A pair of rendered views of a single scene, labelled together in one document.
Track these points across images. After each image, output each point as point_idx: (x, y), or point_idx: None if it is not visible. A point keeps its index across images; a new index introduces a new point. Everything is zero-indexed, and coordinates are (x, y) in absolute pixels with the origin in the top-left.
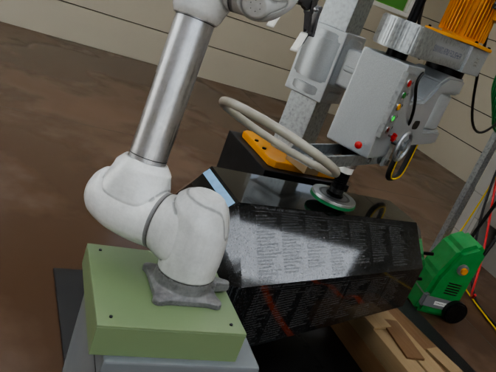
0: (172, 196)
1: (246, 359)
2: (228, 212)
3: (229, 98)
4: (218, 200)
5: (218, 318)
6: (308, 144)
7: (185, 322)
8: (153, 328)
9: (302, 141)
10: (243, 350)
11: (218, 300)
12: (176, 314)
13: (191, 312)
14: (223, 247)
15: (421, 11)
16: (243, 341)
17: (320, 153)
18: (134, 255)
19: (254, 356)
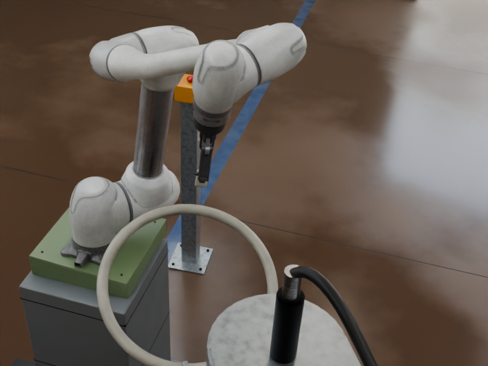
0: (115, 185)
1: (30, 281)
2: (79, 200)
3: (212, 208)
4: (84, 187)
5: (52, 248)
6: (111, 242)
7: (59, 231)
8: (62, 215)
9: (115, 236)
10: (38, 284)
11: (64, 251)
12: (67, 229)
13: (66, 238)
14: (70, 215)
15: (273, 335)
16: (46, 289)
17: (102, 258)
18: (144, 237)
19: (30, 289)
